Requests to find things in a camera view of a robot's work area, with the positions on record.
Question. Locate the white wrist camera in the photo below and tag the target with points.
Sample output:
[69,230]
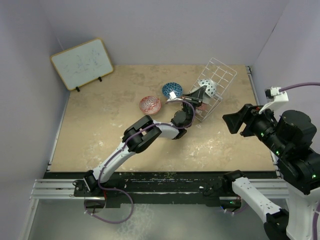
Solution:
[276,99]
[172,97]

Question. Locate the white bowl green pattern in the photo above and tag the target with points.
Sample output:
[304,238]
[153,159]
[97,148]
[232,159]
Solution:
[207,100]

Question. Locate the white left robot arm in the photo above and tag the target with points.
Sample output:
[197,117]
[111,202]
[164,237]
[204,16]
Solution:
[139,136]

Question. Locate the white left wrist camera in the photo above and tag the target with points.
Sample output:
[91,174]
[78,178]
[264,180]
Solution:
[172,97]

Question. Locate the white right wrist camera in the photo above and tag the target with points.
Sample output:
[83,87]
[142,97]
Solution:
[276,99]

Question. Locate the small whiteboard yellow frame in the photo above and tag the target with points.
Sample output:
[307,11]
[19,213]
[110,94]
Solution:
[82,64]

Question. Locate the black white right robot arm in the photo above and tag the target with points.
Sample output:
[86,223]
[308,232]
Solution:
[289,138]

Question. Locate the blue triangle pattern bowl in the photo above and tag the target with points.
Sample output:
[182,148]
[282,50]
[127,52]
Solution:
[172,87]

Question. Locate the blue floral pattern bowl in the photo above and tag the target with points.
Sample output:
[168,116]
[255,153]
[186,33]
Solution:
[211,86]

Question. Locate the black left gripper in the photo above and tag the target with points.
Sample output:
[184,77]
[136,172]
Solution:
[198,94]

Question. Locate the white wire dish rack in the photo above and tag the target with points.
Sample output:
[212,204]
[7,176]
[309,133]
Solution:
[217,77]

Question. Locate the white bowl maroon pattern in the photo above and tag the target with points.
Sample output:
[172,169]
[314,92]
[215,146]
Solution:
[199,113]

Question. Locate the orange floral pattern bowl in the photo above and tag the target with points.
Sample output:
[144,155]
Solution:
[202,107]

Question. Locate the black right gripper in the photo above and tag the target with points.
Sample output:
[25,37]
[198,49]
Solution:
[248,113]

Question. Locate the red rimmed bowl underneath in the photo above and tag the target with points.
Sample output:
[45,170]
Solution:
[150,105]

